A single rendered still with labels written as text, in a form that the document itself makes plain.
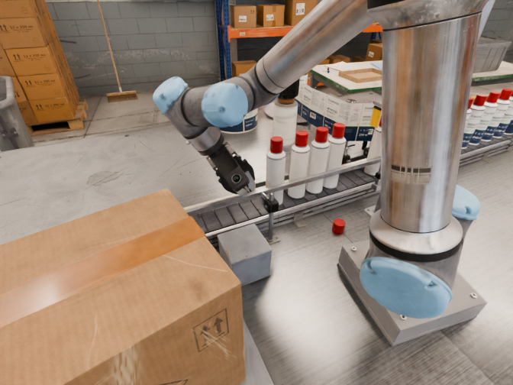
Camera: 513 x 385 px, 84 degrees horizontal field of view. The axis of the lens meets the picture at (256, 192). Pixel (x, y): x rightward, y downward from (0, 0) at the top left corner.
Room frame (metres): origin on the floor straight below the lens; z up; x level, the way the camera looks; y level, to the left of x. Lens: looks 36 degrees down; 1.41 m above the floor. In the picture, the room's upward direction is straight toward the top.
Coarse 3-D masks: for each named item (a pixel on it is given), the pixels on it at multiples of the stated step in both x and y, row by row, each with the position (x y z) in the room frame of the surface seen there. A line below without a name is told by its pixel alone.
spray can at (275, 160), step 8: (272, 144) 0.66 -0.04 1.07; (280, 144) 0.66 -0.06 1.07; (272, 152) 0.66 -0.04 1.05; (280, 152) 0.66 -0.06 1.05; (272, 160) 0.65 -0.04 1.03; (280, 160) 0.65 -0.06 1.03; (272, 168) 0.65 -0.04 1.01; (280, 168) 0.65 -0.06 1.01; (272, 176) 0.65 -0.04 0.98; (280, 176) 0.65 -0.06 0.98; (272, 184) 0.65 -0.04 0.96; (280, 192) 0.65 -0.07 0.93; (280, 200) 0.65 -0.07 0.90
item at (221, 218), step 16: (480, 144) 1.05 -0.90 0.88; (352, 176) 0.81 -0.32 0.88; (368, 176) 0.81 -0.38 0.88; (336, 192) 0.72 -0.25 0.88; (224, 208) 0.64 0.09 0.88; (240, 208) 0.64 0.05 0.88; (256, 208) 0.64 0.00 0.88; (288, 208) 0.65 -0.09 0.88; (208, 224) 0.58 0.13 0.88; (224, 224) 0.58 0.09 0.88
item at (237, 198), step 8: (368, 160) 0.78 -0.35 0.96; (376, 160) 0.78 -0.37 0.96; (344, 168) 0.73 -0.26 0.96; (352, 168) 0.74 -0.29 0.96; (312, 176) 0.68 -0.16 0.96; (320, 176) 0.69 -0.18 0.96; (280, 184) 0.65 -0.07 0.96; (288, 184) 0.65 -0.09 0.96; (296, 184) 0.66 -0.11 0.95; (248, 192) 0.61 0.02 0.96; (256, 192) 0.61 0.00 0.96; (264, 192) 0.62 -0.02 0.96; (224, 200) 0.57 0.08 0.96; (232, 200) 0.58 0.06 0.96; (240, 200) 0.59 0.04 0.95; (192, 208) 0.54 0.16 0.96; (200, 208) 0.54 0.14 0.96; (208, 208) 0.55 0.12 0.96; (216, 208) 0.56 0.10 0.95
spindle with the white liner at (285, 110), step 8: (296, 80) 0.98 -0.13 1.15; (288, 88) 0.97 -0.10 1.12; (296, 88) 0.98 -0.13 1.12; (280, 96) 0.98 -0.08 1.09; (288, 96) 0.97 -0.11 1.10; (296, 96) 1.00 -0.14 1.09; (280, 104) 0.98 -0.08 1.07; (288, 104) 0.98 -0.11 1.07; (296, 104) 0.99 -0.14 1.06; (280, 112) 0.97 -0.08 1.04; (288, 112) 0.97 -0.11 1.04; (296, 112) 0.99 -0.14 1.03; (280, 120) 0.97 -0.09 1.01; (288, 120) 0.97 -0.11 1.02; (280, 128) 0.97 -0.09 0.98; (288, 128) 0.97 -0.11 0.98; (280, 136) 0.97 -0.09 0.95; (288, 136) 0.97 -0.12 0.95; (288, 144) 0.97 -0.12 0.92; (288, 152) 0.97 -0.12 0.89
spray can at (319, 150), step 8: (320, 128) 0.74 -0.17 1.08; (320, 136) 0.72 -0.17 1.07; (312, 144) 0.73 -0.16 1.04; (320, 144) 0.72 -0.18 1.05; (328, 144) 0.72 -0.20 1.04; (312, 152) 0.72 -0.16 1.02; (320, 152) 0.71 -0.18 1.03; (312, 160) 0.72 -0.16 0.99; (320, 160) 0.71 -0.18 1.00; (312, 168) 0.72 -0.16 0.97; (320, 168) 0.71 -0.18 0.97; (312, 184) 0.71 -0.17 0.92; (320, 184) 0.71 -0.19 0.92; (312, 192) 0.71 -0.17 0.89; (320, 192) 0.72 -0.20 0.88
